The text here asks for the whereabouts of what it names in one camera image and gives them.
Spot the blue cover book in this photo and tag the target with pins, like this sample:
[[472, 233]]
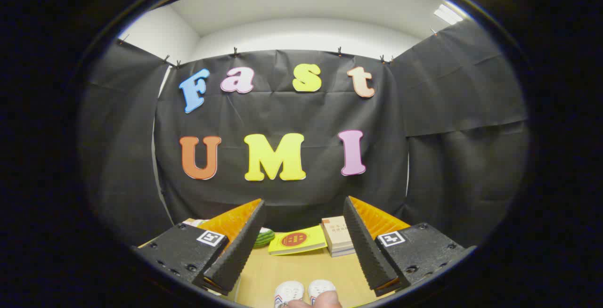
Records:
[[344, 254]]

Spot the tan cover book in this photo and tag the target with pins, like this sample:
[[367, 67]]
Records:
[[337, 232]]

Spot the yellow book with red circle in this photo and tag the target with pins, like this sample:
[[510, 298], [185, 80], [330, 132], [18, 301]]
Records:
[[297, 241]]

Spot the small ceiling light panel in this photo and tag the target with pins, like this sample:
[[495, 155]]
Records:
[[447, 14]]

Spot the watermelon slice plush toy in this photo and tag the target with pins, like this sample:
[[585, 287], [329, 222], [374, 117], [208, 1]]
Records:
[[264, 237]]

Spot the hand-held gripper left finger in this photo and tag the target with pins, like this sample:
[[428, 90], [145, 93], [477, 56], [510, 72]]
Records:
[[240, 247]]

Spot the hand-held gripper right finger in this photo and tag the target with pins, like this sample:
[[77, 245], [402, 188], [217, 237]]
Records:
[[362, 247]]

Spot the white cover book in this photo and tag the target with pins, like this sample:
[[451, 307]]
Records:
[[343, 250]]

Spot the white canvas shoe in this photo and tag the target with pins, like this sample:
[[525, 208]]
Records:
[[321, 287], [288, 291]]

